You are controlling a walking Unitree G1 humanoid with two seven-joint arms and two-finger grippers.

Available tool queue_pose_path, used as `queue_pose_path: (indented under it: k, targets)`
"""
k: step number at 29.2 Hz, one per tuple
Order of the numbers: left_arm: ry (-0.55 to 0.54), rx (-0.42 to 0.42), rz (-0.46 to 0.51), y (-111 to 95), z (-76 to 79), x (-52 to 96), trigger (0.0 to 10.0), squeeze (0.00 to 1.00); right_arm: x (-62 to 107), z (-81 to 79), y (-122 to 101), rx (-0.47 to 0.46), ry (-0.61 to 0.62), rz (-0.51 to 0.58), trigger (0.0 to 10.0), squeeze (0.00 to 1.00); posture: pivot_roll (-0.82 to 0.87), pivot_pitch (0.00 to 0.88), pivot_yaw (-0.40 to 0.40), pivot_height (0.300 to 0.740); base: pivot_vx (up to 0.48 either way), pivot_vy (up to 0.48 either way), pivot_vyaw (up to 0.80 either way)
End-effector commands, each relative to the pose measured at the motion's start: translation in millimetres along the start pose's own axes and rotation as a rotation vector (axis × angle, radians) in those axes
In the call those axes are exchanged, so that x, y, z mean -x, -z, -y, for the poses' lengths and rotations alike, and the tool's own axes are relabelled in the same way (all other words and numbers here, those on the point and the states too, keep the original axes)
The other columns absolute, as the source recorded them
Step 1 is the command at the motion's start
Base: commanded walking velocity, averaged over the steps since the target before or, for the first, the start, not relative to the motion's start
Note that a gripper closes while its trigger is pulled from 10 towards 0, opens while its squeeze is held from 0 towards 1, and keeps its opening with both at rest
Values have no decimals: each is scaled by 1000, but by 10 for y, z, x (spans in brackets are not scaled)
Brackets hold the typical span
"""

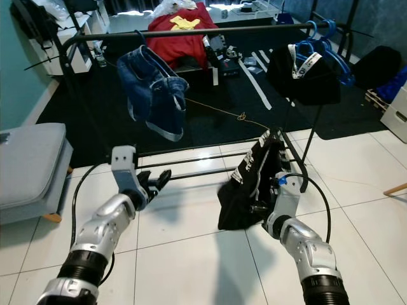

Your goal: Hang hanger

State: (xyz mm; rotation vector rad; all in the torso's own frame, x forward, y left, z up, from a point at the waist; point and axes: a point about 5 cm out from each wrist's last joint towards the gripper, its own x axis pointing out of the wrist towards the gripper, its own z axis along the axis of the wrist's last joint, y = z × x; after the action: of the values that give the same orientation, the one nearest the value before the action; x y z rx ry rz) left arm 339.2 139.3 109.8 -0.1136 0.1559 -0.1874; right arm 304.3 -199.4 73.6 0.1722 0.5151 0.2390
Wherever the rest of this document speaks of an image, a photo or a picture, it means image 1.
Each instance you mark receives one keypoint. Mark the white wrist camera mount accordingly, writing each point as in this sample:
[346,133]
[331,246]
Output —
[285,198]
[124,162]

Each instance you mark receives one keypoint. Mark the white shelf unit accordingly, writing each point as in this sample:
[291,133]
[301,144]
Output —
[76,57]

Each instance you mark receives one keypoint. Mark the red cloth with yellow star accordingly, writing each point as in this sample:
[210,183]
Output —
[181,44]

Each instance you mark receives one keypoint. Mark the blue plastic hanger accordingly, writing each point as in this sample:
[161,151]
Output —
[348,79]
[310,28]
[141,38]
[331,27]

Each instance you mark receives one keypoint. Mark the black flat box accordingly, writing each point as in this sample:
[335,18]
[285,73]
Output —
[230,68]

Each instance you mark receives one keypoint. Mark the black floor mat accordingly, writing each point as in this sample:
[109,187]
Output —
[89,111]

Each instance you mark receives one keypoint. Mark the blue crumpled cloth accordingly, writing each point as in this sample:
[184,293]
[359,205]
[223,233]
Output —
[395,79]

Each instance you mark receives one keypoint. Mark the black mechanical device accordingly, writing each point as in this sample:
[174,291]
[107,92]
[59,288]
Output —
[216,48]

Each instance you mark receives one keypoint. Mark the white plastic bag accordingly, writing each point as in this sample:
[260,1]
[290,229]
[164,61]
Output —
[175,5]

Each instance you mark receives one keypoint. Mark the wooden pallet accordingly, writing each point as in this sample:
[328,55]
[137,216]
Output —
[376,100]

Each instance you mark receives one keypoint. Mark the white drawer unit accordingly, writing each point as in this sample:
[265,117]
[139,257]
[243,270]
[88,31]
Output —
[395,117]

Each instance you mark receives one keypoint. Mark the black shirt with white label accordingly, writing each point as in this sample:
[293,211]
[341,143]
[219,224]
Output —
[305,82]

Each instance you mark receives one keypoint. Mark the black metal clothes rack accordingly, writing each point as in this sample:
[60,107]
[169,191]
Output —
[197,32]

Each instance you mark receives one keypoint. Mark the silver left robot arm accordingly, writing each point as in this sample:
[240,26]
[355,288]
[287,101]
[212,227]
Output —
[108,229]

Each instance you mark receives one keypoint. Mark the blue denim shorts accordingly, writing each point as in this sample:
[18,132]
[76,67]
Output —
[156,92]

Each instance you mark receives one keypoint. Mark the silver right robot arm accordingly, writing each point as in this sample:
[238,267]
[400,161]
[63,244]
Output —
[305,244]

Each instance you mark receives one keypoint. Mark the grey cushioned bench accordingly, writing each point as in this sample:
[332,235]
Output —
[32,168]

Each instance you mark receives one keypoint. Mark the blue floor mop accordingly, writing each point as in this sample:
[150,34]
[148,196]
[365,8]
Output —
[286,19]

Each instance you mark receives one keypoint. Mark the black printed t-shirt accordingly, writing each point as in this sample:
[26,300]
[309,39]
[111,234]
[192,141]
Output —
[235,206]

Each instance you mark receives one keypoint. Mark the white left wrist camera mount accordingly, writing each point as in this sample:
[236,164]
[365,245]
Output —
[124,162]

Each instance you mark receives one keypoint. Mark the black backpack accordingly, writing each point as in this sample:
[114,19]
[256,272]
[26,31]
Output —
[35,16]

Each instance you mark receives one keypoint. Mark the black duffel bag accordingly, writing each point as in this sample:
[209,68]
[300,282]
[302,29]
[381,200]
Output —
[375,67]

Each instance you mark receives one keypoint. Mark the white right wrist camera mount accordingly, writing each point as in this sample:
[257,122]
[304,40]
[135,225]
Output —
[285,198]

